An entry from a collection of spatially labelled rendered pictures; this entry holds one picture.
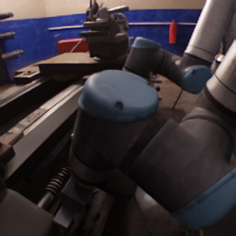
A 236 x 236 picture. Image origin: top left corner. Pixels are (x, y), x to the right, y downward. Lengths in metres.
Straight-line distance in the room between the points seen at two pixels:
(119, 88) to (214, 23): 0.42
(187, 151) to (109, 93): 0.10
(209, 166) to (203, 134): 0.05
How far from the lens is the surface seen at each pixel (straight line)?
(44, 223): 0.44
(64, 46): 3.95
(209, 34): 0.57
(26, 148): 0.57
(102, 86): 0.20
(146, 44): 0.62
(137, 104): 0.19
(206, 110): 0.29
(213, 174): 0.20
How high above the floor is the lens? 1.14
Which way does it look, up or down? 30 degrees down
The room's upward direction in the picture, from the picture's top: 3 degrees counter-clockwise
